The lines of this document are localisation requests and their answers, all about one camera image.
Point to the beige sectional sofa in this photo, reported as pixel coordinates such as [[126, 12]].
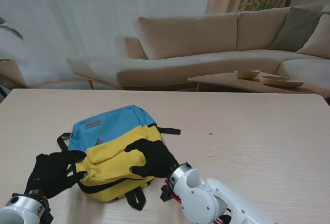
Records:
[[188, 36]]

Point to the small deep wooden bowl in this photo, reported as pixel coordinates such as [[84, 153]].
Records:
[[247, 74]]

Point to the dark green leaf plant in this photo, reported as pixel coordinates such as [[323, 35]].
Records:
[[11, 31]]

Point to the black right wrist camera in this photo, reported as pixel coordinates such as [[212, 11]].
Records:
[[166, 194]]

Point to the wide shallow wooden bowl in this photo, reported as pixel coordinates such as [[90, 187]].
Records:
[[281, 82]]

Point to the blue and yellow backpack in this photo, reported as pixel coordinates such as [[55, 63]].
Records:
[[111, 131]]

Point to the beige plant pot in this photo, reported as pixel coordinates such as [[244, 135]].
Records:
[[10, 73]]

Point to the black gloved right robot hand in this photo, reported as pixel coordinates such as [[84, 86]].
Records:
[[157, 159]]

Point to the low wooden coffee table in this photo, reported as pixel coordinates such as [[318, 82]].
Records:
[[221, 81]]

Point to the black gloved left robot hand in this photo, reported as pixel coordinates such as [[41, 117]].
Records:
[[51, 175]]

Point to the grey sofa cushion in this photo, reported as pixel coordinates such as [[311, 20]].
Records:
[[294, 28]]

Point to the white sheer curtain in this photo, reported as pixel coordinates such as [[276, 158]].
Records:
[[90, 15]]

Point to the beige sofa cushion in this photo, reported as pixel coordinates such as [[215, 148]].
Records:
[[319, 41]]

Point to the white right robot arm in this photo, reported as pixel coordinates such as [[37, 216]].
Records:
[[214, 200]]

